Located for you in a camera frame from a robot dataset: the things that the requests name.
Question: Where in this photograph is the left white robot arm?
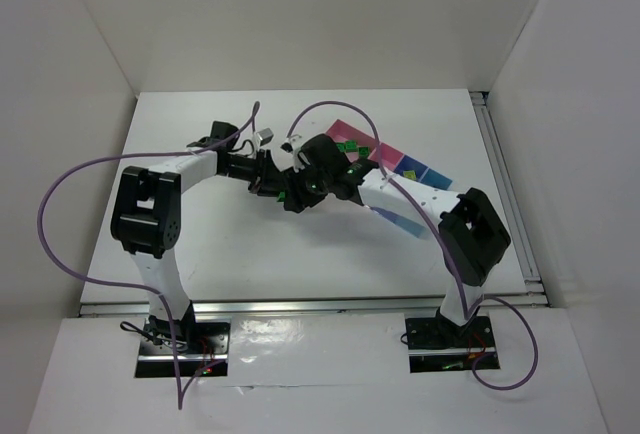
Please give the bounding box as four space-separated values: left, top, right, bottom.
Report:
110 121 283 344

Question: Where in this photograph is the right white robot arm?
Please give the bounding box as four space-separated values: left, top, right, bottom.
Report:
281 134 511 345

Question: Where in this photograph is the large pink bin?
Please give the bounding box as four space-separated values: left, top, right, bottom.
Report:
326 120 377 149

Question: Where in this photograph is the small pink bin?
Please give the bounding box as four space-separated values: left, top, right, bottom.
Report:
373 143 404 171

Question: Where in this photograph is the purple bin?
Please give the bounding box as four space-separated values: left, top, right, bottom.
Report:
394 155 429 182

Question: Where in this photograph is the light blue bin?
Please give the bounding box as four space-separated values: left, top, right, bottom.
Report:
420 169 453 190

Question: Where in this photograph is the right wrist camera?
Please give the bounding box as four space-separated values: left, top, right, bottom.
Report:
281 134 305 155

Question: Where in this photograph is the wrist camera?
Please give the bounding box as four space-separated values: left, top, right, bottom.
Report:
281 134 305 155
254 128 274 147

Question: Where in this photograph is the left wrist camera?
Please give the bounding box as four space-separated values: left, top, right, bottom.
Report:
254 128 274 147

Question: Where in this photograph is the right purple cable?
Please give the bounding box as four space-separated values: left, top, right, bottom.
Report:
287 101 539 391

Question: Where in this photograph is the purple cable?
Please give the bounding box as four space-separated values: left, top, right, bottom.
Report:
37 101 261 410
287 101 539 391

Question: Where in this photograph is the aluminium rail front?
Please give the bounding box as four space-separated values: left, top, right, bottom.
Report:
79 295 451 323

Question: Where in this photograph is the aluminium rail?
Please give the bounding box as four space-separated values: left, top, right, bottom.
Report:
469 91 551 307
79 295 451 323

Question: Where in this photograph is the aluminium rail right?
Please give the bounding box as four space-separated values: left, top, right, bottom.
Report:
469 91 551 307

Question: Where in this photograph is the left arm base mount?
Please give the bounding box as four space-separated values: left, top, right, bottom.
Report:
134 319 231 379

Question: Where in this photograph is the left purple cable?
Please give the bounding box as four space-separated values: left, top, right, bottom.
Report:
37 101 261 410

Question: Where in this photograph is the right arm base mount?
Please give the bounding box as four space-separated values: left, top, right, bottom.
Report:
400 316 500 374

